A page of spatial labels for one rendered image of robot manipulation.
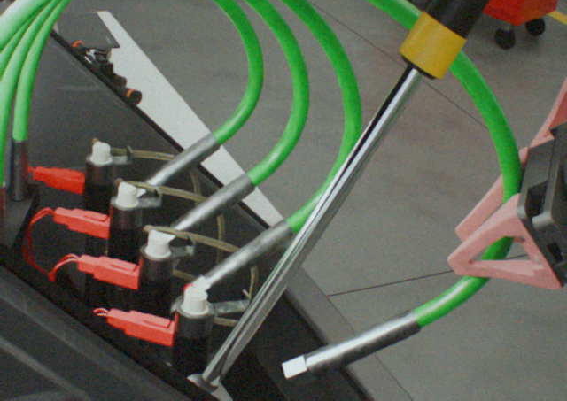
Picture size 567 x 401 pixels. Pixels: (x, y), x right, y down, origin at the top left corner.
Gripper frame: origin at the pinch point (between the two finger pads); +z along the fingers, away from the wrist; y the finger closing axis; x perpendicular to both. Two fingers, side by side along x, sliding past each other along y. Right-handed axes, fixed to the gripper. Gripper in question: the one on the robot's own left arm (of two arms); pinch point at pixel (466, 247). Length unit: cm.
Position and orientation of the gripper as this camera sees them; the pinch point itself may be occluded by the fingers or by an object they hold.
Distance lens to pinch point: 75.9
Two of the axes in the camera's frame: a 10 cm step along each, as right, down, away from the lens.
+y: -3.0, 6.1, -7.4
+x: 5.9, 7.2, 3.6
